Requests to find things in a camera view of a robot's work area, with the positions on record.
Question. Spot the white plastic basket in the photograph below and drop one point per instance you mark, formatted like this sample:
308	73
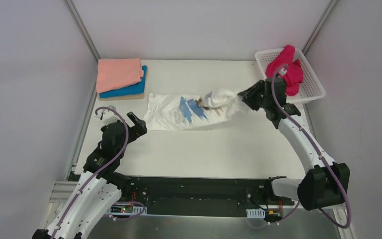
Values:
310	89

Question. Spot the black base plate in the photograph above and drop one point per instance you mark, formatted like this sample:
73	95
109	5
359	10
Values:
200	196

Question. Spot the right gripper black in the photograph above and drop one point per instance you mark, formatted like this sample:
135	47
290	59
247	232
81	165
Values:
252	97

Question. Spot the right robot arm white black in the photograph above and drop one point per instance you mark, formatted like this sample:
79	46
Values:
325	182

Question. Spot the white printed t shirt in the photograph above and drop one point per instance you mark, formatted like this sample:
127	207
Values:
177	112

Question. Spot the aluminium frame rail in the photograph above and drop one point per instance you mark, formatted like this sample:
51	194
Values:
62	191

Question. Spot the pink folded t shirt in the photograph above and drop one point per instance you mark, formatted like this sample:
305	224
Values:
113	74

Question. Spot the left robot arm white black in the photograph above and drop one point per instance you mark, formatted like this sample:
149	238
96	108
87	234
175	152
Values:
99	186

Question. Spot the left white cable duct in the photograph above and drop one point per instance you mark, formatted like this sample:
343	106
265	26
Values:
126	210

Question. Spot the right white cable duct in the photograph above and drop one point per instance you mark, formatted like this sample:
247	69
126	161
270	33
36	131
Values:
255	213

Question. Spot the blue folded t shirt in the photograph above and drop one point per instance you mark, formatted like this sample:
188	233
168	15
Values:
134	89

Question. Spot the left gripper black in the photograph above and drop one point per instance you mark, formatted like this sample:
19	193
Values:
136	128

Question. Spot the magenta crumpled t shirt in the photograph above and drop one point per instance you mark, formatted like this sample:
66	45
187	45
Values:
288	68

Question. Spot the white cable duct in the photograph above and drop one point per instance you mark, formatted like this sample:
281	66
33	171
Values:
126	210
255	213

